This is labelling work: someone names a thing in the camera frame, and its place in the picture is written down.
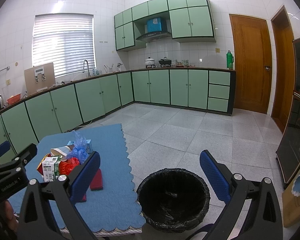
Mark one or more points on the wooden door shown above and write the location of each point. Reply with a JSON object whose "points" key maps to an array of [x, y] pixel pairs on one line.
{"points": [[285, 68], [253, 62]]}

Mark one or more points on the light blue small box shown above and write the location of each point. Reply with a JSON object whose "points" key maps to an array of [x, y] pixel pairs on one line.
{"points": [[84, 144]]}

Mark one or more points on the white cooking pot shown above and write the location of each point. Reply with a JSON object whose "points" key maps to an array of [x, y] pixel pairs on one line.
{"points": [[150, 63]]}

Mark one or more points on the white window blinds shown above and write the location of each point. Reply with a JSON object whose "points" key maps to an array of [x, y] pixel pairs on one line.
{"points": [[66, 40]]}

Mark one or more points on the dark glass cabinet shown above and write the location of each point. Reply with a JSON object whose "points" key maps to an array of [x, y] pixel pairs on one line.
{"points": [[288, 152]]}

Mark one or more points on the green lower kitchen cabinets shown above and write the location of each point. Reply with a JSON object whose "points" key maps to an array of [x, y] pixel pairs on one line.
{"points": [[66, 107]]}

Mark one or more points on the blue box above hood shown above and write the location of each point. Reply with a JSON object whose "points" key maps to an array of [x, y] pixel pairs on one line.
{"points": [[156, 24]]}

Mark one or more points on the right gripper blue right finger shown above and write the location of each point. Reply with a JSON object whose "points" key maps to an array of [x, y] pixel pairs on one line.
{"points": [[218, 175]]}

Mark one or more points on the black wok pan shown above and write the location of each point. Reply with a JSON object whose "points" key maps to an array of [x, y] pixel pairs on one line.
{"points": [[165, 62]]}

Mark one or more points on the black lined trash bin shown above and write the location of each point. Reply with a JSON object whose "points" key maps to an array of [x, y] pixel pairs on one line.
{"points": [[173, 200]]}

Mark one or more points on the green thermos bottle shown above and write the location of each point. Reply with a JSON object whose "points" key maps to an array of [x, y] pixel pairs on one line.
{"points": [[229, 60]]}

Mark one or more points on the chrome kitchen faucet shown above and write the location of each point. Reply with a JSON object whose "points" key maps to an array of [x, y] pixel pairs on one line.
{"points": [[86, 67]]}

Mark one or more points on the green kitchen cabinets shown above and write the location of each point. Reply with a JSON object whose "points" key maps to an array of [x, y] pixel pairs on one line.
{"points": [[186, 20], [66, 107]]}

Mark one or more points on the dark red scouring pad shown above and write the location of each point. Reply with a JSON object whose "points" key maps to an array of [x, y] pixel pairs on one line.
{"points": [[97, 181]]}

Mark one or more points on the green upper kitchen cabinets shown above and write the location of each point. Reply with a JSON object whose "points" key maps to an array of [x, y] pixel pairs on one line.
{"points": [[186, 20]]}

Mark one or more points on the blue plastic bag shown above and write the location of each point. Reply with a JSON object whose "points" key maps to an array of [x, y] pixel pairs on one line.
{"points": [[77, 152]]}

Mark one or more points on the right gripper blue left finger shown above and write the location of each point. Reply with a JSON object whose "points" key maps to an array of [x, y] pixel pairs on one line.
{"points": [[81, 177]]}

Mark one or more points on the steel electric kettle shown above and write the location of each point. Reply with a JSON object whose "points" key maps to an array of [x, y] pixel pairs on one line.
{"points": [[2, 102]]}

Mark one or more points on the red plastic basin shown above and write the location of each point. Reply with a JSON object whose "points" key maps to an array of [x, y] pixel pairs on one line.
{"points": [[14, 99]]}

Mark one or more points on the person left hand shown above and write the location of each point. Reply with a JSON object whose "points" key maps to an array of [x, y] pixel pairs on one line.
{"points": [[7, 214]]}

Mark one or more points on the black range hood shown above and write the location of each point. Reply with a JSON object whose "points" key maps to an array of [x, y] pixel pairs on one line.
{"points": [[154, 36]]}

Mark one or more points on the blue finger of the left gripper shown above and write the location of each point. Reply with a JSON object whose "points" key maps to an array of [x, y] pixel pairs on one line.
{"points": [[4, 148]]}

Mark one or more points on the cardboard box on counter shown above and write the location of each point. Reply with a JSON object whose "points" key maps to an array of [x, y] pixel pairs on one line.
{"points": [[39, 78]]}

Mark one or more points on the green white carton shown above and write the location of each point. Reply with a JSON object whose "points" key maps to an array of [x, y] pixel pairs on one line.
{"points": [[50, 167]]}

